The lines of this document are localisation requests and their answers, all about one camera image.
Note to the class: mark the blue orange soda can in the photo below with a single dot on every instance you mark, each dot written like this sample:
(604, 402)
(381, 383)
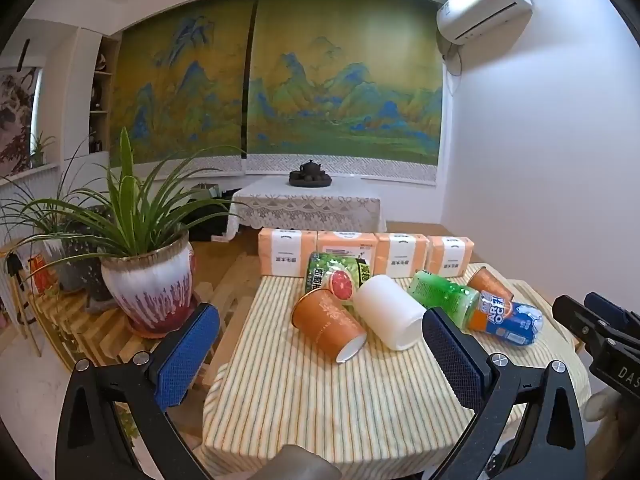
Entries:
(512, 320)

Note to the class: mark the hanging scroll painting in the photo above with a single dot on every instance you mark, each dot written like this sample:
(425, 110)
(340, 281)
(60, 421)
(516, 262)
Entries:
(17, 120)

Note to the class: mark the striped tablecloth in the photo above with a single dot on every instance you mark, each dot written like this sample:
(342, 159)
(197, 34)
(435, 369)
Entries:
(310, 400)

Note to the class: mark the plant in white glazed pot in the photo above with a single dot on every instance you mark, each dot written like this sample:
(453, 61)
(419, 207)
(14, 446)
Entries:
(147, 280)

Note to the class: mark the person's right hand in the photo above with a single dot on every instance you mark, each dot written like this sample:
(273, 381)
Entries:
(607, 410)

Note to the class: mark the wall shelf unit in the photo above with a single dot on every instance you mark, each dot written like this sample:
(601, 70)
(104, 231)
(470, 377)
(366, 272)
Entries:
(100, 95)

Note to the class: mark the orange paper cup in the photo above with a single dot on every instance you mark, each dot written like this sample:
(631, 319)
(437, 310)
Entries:
(325, 322)
(487, 282)

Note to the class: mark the black bag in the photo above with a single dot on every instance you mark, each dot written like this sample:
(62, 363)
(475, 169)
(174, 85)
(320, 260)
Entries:
(212, 222)

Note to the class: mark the white cup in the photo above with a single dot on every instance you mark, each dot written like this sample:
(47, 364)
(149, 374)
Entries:
(387, 310)

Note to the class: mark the small windowsill plant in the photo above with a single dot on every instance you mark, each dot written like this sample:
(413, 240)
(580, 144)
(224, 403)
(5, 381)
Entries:
(41, 150)

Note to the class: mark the wooden slatted platform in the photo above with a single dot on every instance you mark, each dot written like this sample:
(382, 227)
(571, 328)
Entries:
(100, 325)

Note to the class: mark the plant in dark speckled pot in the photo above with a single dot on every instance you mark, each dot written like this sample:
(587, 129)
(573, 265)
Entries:
(75, 260)

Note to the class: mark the low table with lace cloth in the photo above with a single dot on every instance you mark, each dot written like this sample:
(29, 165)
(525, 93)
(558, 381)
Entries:
(305, 205)

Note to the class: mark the orange tissue pack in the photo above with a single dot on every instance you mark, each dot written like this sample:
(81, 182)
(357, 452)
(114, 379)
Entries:
(285, 252)
(450, 255)
(400, 255)
(347, 245)

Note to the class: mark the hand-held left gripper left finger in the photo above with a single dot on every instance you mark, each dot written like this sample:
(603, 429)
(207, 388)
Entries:
(184, 360)

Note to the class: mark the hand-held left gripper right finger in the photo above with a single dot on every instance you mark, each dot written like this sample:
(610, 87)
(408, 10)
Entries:
(452, 357)

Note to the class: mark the green plastic bottle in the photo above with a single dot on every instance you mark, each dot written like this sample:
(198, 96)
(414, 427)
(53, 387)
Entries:
(442, 297)

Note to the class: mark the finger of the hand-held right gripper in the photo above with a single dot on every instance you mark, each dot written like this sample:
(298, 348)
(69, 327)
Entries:
(575, 317)
(607, 306)

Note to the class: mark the landscape painting roller blind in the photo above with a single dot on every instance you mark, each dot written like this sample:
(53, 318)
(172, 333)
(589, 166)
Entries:
(180, 85)
(345, 80)

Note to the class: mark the white air conditioner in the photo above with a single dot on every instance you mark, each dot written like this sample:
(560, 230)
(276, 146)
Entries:
(482, 2)

